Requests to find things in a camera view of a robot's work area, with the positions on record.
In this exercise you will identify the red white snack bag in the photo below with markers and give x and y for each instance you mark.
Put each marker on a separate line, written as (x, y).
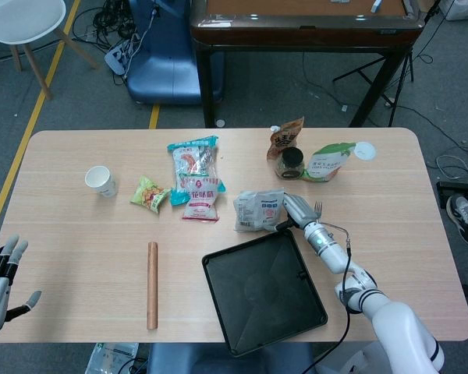
(201, 202)

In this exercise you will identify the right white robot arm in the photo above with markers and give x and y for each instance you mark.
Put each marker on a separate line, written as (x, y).
(394, 315)

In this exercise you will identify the white chair wooden legs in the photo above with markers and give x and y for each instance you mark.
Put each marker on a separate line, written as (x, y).
(19, 19)

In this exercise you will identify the clear plastic bag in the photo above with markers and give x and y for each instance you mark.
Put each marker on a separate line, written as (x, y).
(109, 358)

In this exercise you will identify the dark wooden mahjong table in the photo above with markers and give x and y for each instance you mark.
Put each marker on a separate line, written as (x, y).
(296, 35)

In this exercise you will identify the teal clear noodle bag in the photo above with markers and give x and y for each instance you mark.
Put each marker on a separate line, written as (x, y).
(191, 159)

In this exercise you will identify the silver white snack packet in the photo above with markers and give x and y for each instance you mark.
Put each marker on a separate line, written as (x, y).
(257, 210)

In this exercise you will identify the white paper cup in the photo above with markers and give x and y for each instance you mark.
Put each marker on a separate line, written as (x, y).
(101, 183)

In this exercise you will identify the black tripod stand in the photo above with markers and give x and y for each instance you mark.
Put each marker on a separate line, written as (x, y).
(359, 70)

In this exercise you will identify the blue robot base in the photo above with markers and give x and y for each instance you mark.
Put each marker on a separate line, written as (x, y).
(164, 70)

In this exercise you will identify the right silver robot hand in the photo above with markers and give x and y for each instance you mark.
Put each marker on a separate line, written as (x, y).
(300, 210)

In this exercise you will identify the grey black sneaker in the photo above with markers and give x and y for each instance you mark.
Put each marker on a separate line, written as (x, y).
(466, 218)

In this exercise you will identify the wooden rolling pin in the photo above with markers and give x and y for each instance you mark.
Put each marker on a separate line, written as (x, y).
(153, 284)

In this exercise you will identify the white power strip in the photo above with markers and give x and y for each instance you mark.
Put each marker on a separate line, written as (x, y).
(117, 58)

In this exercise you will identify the blue seat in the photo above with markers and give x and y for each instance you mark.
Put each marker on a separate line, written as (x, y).
(218, 360)

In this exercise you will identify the glass jar black lid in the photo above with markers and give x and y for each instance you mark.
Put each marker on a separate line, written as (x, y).
(290, 163)

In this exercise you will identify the small white floor disc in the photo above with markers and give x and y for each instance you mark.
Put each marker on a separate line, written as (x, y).
(220, 123)

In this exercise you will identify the green snack packet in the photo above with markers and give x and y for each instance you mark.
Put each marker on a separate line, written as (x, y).
(148, 195)

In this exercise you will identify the black flat device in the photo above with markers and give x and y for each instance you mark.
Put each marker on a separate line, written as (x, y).
(458, 189)

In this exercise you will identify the black square tray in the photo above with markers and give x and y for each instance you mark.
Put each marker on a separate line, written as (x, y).
(265, 292)

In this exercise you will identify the brown spout pouch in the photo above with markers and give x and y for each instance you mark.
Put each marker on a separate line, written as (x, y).
(284, 138)

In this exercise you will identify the white round lid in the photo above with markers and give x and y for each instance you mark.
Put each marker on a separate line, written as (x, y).
(365, 150)

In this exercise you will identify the green white pouch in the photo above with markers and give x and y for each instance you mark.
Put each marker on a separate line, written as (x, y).
(327, 163)

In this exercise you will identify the silver metal fork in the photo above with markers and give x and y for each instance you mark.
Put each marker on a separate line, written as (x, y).
(318, 206)

